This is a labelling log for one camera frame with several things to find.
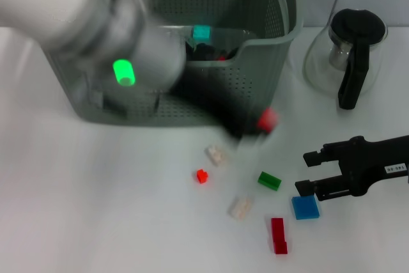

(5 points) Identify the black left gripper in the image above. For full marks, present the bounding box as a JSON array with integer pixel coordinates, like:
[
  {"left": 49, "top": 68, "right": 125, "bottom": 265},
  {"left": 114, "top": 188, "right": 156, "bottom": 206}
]
[{"left": 172, "top": 86, "right": 272, "bottom": 160}]

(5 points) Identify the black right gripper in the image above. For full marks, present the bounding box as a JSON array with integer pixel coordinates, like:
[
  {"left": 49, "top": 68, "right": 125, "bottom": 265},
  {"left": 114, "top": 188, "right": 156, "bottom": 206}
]
[{"left": 294, "top": 135, "right": 409, "bottom": 203}]

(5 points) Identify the blue square toy brick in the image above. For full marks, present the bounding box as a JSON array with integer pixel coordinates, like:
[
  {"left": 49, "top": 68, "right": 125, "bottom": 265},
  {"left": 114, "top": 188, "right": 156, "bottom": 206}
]
[{"left": 291, "top": 195, "right": 321, "bottom": 221}]

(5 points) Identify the green rectangular toy brick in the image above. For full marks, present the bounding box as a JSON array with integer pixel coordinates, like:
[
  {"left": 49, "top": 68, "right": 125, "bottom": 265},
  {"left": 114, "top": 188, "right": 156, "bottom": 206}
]
[{"left": 258, "top": 171, "right": 282, "bottom": 192}]

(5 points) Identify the dark red long toy brick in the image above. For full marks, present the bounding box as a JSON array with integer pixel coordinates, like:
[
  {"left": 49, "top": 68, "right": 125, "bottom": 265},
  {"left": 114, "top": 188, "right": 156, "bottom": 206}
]
[{"left": 270, "top": 217, "right": 288, "bottom": 254}]

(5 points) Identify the teal square toy brick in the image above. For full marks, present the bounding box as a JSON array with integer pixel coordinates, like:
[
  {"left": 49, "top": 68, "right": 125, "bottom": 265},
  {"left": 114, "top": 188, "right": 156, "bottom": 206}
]
[{"left": 191, "top": 25, "right": 212, "bottom": 43}]

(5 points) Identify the grey perforated storage basket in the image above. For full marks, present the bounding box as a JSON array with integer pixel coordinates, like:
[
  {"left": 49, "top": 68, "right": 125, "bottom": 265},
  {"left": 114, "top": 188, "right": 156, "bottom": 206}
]
[{"left": 44, "top": 0, "right": 304, "bottom": 129}]

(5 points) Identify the white toy brick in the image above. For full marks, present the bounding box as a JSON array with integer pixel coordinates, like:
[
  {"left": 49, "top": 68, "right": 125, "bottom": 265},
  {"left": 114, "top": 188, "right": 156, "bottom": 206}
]
[
  {"left": 227, "top": 196, "right": 253, "bottom": 221},
  {"left": 204, "top": 145, "right": 228, "bottom": 167}
]

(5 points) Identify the glass teapot with black handle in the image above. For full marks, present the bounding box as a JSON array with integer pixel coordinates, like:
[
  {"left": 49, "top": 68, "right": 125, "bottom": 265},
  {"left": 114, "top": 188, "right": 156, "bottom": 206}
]
[{"left": 303, "top": 8, "right": 389, "bottom": 110}]

